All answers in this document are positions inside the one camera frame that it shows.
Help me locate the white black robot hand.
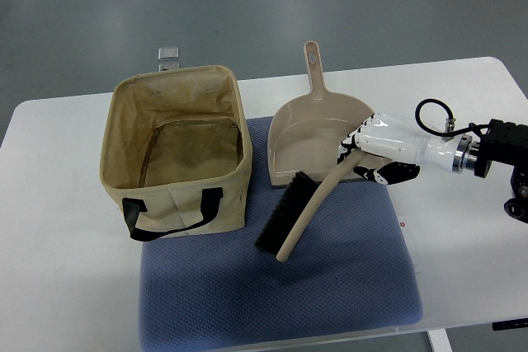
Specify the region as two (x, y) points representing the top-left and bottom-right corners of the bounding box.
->
(337, 113), (479, 185)

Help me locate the pink hand broom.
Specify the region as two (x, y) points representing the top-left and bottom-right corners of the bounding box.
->
(255, 149), (365, 262)

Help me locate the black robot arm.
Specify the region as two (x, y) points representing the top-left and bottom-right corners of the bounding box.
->
(414, 98), (527, 223)

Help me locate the yellow fabric bag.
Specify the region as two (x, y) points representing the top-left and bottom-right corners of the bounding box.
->
(100, 65), (252, 242)

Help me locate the pink dustpan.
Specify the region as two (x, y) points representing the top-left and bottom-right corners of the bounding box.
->
(267, 41), (374, 187)

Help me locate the blue mesh cushion mat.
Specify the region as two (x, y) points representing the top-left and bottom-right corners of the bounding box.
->
(139, 118), (422, 351)

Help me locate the metal floor socket plate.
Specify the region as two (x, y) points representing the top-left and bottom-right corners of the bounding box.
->
(158, 46), (180, 72)

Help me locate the black table control panel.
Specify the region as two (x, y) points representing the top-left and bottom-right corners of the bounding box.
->
(492, 318), (528, 331)

